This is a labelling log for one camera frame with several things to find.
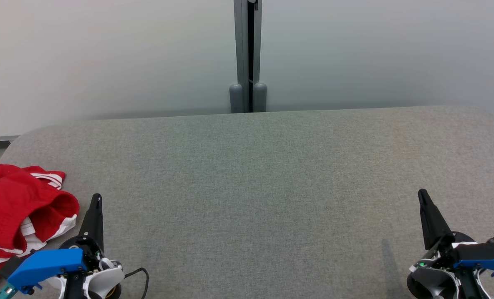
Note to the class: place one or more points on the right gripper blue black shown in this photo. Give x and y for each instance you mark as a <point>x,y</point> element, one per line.
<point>483,268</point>

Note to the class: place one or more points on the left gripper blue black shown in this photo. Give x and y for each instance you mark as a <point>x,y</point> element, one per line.
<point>47,265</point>

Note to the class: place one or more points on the red shorts white trim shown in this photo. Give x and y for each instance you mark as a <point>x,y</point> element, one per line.
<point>10,199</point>

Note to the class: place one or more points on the left white grey robot arm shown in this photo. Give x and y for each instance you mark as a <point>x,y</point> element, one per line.
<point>106,281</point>

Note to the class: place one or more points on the left black wrist camera box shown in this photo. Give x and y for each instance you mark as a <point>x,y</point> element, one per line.
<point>8,266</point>

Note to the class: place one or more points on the grey partition post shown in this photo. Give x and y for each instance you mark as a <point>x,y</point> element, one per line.
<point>239,41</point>
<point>258,50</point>

